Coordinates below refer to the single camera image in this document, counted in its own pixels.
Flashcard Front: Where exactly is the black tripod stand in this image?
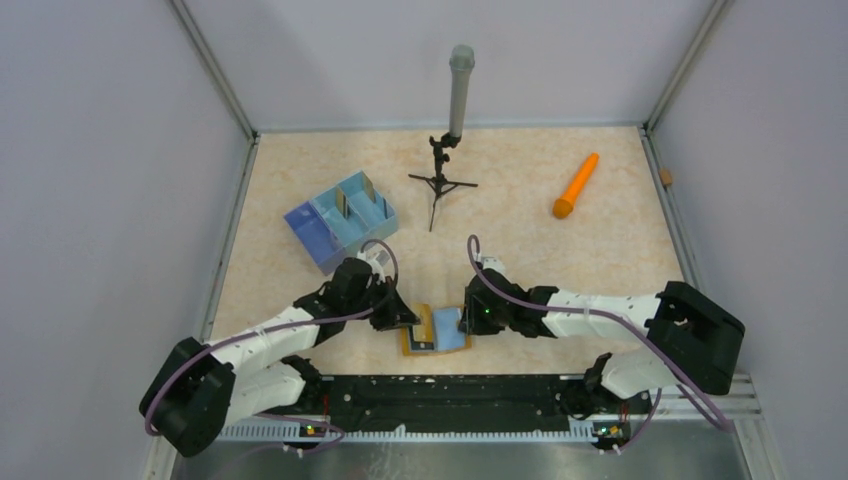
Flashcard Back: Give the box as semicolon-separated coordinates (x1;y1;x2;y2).
408;132;479;232

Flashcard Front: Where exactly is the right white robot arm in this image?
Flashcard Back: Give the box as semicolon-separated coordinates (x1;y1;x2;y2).
459;253;746;412

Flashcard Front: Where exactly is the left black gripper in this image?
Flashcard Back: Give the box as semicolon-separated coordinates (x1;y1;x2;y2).
345;275;420;331

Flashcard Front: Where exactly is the orange marker pen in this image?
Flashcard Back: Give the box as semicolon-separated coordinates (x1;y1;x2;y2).
552;153;600;219

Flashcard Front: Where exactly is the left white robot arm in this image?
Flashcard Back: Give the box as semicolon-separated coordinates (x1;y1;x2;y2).
139;257;420;457

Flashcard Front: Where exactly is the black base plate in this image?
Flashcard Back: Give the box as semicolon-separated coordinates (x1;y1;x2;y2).
266;374;651;434

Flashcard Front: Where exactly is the grey microphone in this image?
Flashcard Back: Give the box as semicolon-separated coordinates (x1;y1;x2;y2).
448;44;475;138

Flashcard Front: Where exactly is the blue compartment organizer box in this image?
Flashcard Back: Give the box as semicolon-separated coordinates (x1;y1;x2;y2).
283;170;398;275

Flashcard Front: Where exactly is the small wooden block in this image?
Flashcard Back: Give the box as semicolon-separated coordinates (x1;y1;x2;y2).
659;168;673;187

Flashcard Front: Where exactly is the card in organizer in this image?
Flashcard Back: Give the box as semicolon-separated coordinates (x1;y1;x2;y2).
335;186;350;220
362;175;376;203

